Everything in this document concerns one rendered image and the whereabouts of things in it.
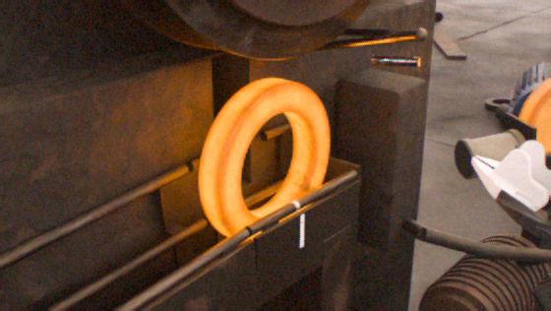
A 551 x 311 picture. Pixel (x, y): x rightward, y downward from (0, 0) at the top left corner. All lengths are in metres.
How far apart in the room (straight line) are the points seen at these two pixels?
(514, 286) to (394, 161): 0.26
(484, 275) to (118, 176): 0.55
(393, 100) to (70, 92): 0.42
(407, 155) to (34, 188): 0.50
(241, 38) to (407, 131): 0.35
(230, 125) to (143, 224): 0.14
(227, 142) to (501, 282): 0.49
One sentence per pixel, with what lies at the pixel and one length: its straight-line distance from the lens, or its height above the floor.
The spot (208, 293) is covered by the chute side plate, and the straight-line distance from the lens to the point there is 0.67.
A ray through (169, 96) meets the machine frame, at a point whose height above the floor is 0.84.
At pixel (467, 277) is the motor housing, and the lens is 1.00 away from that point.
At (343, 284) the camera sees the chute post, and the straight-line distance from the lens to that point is 0.88.
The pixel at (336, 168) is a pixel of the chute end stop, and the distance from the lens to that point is 0.86.
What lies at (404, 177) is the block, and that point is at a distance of 0.93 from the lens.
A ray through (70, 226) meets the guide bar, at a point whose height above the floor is 0.75.
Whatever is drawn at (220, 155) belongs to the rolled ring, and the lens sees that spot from 0.68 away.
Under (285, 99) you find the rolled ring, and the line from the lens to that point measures 0.73.
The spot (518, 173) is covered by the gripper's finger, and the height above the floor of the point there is 0.77.
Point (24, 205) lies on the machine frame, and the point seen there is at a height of 0.78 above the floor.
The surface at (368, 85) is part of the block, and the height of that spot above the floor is 0.80.
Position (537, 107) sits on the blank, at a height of 0.74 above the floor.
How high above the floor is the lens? 1.05
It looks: 22 degrees down
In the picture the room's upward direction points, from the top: straight up
